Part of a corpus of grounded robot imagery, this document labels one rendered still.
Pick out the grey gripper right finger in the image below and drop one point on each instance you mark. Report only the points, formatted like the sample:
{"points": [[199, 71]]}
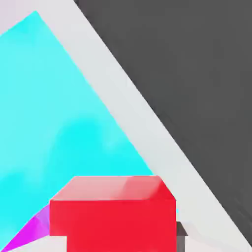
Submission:
{"points": [[180, 240]]}

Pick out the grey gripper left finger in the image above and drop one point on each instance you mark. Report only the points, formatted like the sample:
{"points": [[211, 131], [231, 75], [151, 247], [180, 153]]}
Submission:
{"points": [[55, 245]]}

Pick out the small red cube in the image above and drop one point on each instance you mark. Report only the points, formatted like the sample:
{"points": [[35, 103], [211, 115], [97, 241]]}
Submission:
{"points": [[118, 220]]}

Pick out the small magenta cube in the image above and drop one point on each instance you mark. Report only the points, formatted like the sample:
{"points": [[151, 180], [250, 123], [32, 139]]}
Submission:
{"points": [[33, 230]]}

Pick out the large cyan box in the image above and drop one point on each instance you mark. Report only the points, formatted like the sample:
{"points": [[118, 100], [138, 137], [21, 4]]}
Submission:
{"points": [[49, 118]]}

